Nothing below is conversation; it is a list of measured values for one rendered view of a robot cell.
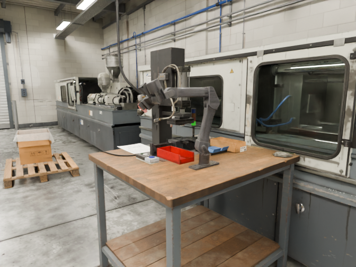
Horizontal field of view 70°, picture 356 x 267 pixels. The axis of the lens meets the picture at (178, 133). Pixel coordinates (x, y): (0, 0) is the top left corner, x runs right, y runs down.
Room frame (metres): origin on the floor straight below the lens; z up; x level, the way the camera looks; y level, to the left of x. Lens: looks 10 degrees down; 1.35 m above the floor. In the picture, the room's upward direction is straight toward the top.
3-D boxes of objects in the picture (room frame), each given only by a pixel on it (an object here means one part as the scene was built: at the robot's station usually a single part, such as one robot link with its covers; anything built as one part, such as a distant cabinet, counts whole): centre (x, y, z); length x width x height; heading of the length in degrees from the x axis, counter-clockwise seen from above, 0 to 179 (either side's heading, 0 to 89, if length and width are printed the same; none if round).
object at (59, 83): (8.20, 3.14, 1.24); 2.95 x 0.98 x 0.90; 35
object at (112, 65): (6.04, 1.50, 1.60); 2.54 x 0.84 x 1.26; 35
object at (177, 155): (1.62, 0.02, 0.93); 0.25 x 0.12 x 0.06; 39
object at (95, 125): (7.18, 2.40, 0.49); 5.51 x 1.02 x 0.97; 35
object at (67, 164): (4.12, 2.32, 0.07); 1.20 x 1.00 x 0.14; 32
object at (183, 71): (1.87, -0.03, 1.37); 0.11 x 0.09 x 0.30; 129
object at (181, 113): (1.92, 0.02, 1.22); 0.26 x 0.18 x 0.30; 39
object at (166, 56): (1.98, 0.05, 1.44); 0.17 x 0.13 x 0.42; 39
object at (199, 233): (1.73, -0.10, 0.45); 1.12 x 0.99 x 0.90; 129
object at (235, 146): (1.90, -0.38, 0.93); 0.25 x 0.13 x 0.08; 39
